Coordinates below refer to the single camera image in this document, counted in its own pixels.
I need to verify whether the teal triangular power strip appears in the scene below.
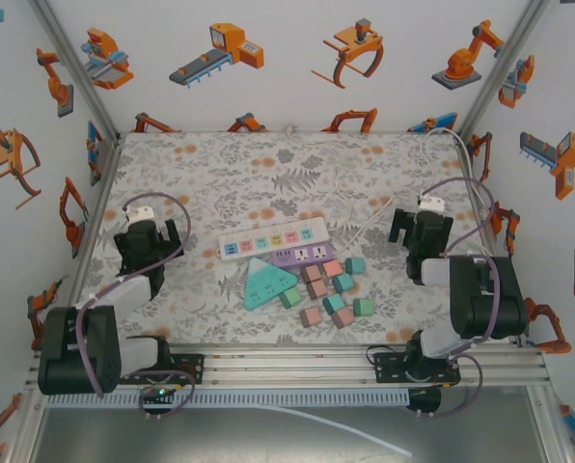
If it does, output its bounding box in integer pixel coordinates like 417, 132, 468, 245
242, 257, 299, 311

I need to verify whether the long white power strip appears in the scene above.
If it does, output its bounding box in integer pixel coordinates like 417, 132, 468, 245
218, 215, 330, 262

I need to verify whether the purple power strip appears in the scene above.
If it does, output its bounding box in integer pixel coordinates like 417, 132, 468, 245
270, 242, 336, 269

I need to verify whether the floral patterned table mat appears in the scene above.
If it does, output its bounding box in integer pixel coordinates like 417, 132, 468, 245
72, 129, 515, 348

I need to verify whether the black controller box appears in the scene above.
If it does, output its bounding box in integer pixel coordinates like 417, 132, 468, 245
139, 384, 176, 411
406, 387, 443, 415

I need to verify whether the aluminium side frame rail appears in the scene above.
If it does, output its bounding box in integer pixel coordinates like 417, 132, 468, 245
458, 137, 575, 463

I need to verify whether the thick white power cable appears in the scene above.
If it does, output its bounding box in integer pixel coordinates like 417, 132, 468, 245
420, 125, 499, 257

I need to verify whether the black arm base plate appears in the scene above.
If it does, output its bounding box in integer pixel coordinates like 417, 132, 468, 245
169, 353, 206, 387
372, 350, 462, 387

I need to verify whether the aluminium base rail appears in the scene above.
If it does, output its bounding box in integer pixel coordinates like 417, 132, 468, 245
26, 342, 552, 390

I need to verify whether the aluminium frame post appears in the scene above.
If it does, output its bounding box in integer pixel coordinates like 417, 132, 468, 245
26, 0, 124, 146
455, 0, 554, 141

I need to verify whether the white slotted cable duct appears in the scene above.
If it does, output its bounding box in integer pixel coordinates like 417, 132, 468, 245
45, 388, 412, 410

